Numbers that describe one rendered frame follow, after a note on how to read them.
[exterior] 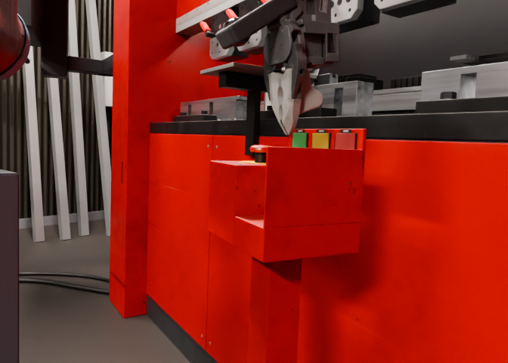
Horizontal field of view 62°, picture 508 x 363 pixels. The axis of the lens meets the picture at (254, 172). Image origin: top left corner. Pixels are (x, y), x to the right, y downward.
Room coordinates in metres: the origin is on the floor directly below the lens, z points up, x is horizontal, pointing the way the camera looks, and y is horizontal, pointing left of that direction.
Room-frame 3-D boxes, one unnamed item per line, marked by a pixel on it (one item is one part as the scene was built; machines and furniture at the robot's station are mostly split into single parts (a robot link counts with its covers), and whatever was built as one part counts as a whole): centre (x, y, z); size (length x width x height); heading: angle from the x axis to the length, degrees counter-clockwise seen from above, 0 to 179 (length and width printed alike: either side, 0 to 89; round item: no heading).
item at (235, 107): (1.70, 0.18, 0.92); 0.50 x 0.06 x 0.10; 34
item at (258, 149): (0.69, -0.01, 0.79); 0.04 x 0.04 x 0.04
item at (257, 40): (1.43, 0.00, 1.20); 0.15 x 0.09 x 0.17; 34
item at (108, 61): (2.18, 0.82, 1.18); 0.40 x 0.24 x 0.07; 34
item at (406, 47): (1.72, -0.42, 1.12); 1.13 x 0.02 x 0.44; 34
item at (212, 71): (1.16, 0.00, 1.00); 0.26 x 0.18 x 0.01; 124
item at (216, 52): (1.60, 0.11, 1.20); 0.15 x 0.09 x 0.17; 34
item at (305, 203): (0.65, -0.04, 0.75); 0.20 x 0.16 x 0.18; 27
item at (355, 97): (1.20, -0.15, 0.92); 0.39 x 0.06 x 0.10; 34
